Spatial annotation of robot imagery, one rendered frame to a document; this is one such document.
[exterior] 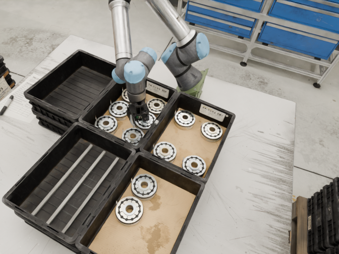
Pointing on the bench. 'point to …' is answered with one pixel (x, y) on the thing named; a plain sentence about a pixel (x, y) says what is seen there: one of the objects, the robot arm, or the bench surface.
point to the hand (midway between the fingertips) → (138, 121)
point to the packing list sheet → (20, 101)
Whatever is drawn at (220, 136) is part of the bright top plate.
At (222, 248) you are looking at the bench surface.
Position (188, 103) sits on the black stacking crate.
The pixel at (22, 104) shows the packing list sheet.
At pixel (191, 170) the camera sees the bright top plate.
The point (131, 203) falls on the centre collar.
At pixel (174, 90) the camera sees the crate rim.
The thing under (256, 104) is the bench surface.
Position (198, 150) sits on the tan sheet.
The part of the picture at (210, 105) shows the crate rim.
